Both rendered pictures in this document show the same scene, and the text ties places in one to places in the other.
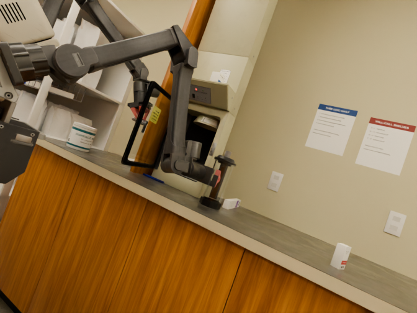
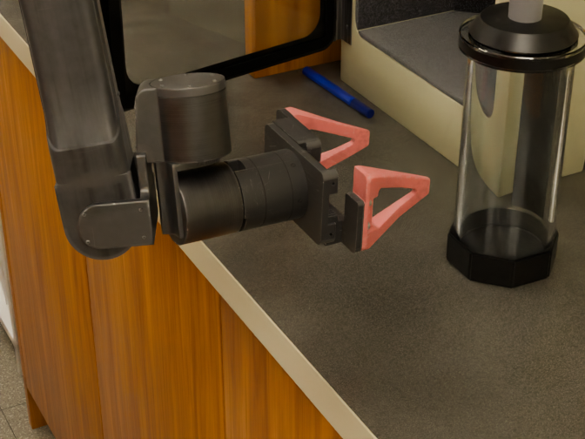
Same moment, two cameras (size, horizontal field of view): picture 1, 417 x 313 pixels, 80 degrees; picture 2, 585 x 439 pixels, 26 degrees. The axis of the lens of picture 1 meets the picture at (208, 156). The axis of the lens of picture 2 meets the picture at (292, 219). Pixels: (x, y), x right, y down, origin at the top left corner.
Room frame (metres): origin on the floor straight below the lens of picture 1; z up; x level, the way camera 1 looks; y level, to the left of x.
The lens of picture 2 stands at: (0.24, -0.52, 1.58)
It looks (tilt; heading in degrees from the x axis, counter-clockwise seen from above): 31 degrees down; 36
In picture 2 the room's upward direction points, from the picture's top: straight up
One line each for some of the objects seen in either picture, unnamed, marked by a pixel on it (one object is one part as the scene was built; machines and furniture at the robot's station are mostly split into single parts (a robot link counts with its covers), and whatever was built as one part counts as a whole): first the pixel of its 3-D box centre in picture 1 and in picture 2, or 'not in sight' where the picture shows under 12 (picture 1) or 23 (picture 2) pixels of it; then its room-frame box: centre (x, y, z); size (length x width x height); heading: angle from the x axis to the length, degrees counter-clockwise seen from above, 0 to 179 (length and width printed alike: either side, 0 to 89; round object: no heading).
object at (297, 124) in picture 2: not in sight; (328, 153); (1.02, 0.02, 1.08); 0.09 x 0.07 x 0.07; 154
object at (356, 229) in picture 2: (212, 177); (370, 189); (0.99, -0.04, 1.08); 0.09 x 0.07 x 0.07; 154
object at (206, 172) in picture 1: (197, 171); (271, 187); (0.94, 0.02, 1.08); 0.10 x 0.07 x 0.07; 64
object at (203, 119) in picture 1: (209, 122); not in sight; (1.41, 0.06, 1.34); 0.18 x 0.18 x 0.05
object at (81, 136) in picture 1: (81, 136); not in sight; (1.49, 0.75, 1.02); 0.13 x 0.13 x 0.15
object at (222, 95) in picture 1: (201, 92); not in sight; (1.28, 0.15, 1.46); 0.32 x 0.12 x 0.10; 64
